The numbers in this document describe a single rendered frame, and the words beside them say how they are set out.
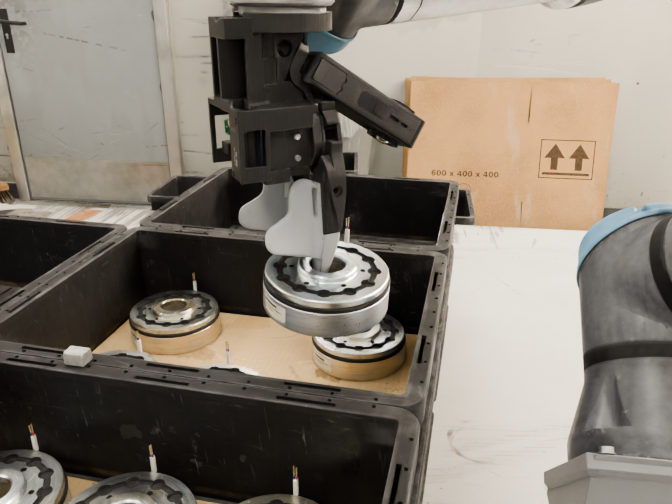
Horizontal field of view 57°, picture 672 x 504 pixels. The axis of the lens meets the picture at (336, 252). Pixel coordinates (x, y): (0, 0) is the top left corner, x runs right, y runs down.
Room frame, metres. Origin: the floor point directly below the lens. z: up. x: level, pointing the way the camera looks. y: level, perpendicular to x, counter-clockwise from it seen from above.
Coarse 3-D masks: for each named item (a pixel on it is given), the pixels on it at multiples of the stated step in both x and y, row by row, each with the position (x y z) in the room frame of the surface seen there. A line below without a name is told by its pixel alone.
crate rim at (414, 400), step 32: (96, 256) 0.65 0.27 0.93; (416, 256) 0.65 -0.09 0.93; (0, 320) 0.50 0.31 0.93; (32, 352) 0.44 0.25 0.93; (416, 352) 0.44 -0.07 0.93; (256, 384) 0.40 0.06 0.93; (288, 384) 0.40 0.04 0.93; (320, 384) 0.40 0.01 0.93; (416, 384) 0.40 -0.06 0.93; (416, 416) 0.38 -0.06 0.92
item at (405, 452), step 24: (0, 360) 0.43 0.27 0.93; (24, 360) 0.43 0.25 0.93; (48, 360) 0.43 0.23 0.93; (120, 384) 0.41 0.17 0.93; (144, 384) 0.40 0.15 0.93; (168, 384) 0.40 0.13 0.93; (192, 384) 0.40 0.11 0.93; (216, 384) 0.40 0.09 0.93; (288, 408) 0.37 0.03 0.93; (312, 408) 0.37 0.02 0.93; (336, 408) 0.37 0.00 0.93; (360, 408) 0.37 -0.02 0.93; (384, 408) 0.37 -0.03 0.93; (408, 432) 0.34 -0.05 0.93; (408, 456) 0.32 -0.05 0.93; (408, 480) 0.30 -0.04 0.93
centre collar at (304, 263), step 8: (336, 256) 0.47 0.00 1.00; (344, 256) 0.47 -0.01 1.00; (304, 264) 0.46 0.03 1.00; (344, 264) 0.47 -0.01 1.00; (352, 264) 0.46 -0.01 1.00; (304, 272) 0.45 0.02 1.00; (312, 272) 0.45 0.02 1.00; (320, 272) 0.45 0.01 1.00; (336, 272) 0.45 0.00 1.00; (344, 272) 0.45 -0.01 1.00; (352, 272) 0.45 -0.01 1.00; (312, 280) 0.44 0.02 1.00; (320, 280) 0.44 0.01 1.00; (328, 280) 0.44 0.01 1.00; (336, 280) 0.44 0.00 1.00; (344, 280) 0.44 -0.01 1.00
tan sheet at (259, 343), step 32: (128, 320) 0.68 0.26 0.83; (224, 320) 0.68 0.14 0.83; (256, 320) 0.68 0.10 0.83; (96, 352) 0.60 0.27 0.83; (192, 352) 0.60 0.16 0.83; (224, 352) 0.60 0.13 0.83; (256, 352) 0.60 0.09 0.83; (288, 352) 0.60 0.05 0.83; (352, 384) 0.54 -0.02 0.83; (384, 384) 0.54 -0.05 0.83
